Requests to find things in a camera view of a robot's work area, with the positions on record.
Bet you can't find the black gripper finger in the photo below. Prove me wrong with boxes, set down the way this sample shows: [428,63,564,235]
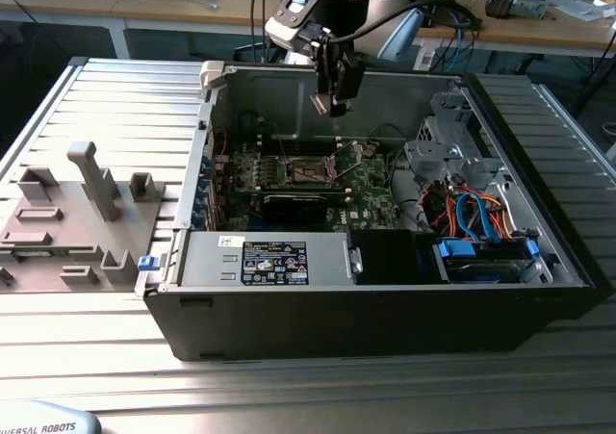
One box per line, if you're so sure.
[315,42,337,97]
[330,52,366,117]

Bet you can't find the silver CPU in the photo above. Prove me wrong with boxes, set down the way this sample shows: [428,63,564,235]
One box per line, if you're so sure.
[310,92,338,116]

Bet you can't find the metal locking lever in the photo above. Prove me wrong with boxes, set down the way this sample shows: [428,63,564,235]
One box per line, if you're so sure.
[271,120,292,165]

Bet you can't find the silver metal drive cage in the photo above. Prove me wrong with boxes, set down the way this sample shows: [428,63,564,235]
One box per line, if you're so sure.
[403,91,506,185]

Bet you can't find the beige case latch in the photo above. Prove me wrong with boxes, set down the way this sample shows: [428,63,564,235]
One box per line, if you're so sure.
[199,61,227,91]

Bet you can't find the green motherboard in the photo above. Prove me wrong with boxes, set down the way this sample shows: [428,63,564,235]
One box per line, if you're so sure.
[211,138,403,231]

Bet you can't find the black graphics card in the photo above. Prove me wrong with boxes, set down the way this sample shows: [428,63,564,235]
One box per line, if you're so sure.
[252,188,347,223]

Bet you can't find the copper heatsink cooler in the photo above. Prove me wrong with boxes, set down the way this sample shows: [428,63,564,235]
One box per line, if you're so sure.
[484,0,550,20]

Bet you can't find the black plastic shroud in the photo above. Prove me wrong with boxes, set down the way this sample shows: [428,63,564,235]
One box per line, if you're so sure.
[348,229,451,286]

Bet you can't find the wooden desk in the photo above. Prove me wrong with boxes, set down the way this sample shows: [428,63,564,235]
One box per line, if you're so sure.
[0,0,309,60]
[408,0,616,63]

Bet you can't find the hard disk in blue carrier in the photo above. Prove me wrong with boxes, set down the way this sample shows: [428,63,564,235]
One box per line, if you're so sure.
[432,239,540,284]

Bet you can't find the grey power supply unit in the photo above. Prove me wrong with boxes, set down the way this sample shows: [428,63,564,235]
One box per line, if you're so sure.
[175,231,355,289]

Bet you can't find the black PC case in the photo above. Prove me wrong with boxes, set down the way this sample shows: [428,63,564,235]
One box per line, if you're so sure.
[143,61,603,363]

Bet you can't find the grey parts rack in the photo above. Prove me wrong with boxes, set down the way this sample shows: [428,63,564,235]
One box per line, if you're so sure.
[0,140,167,294]

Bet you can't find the pale blue teach pendant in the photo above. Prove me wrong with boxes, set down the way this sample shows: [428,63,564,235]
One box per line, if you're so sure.
[0,399,102,434]

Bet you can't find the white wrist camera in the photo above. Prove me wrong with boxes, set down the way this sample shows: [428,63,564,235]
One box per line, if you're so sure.
[264,0,314,50]

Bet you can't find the black camera cable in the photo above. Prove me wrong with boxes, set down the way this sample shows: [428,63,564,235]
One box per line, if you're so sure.
[329,0,480,45]

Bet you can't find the red wire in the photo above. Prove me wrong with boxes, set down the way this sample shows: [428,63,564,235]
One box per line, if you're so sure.
[211,125,230,154]

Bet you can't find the blue wire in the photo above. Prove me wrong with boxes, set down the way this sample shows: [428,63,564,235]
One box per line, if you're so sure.
[454,191,501,245]

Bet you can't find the orange wire bundle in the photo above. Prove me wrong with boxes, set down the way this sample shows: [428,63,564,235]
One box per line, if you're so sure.
[427,188,516,241]

